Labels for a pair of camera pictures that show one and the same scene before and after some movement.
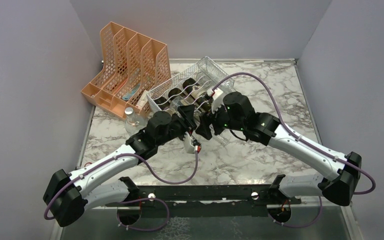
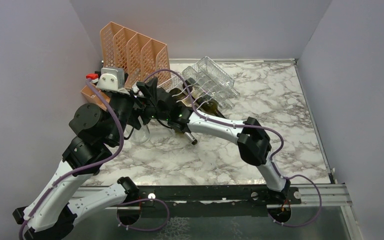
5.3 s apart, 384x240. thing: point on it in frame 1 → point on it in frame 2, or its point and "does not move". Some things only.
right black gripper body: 220,120 → 163,116
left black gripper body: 178,127 → 125,105
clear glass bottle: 223,141 → 208,88
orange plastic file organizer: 132,65 does not move
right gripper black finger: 204,128 → 150,88
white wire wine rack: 190,87 does not move
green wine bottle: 202,97 does not move
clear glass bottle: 209,74 does not move
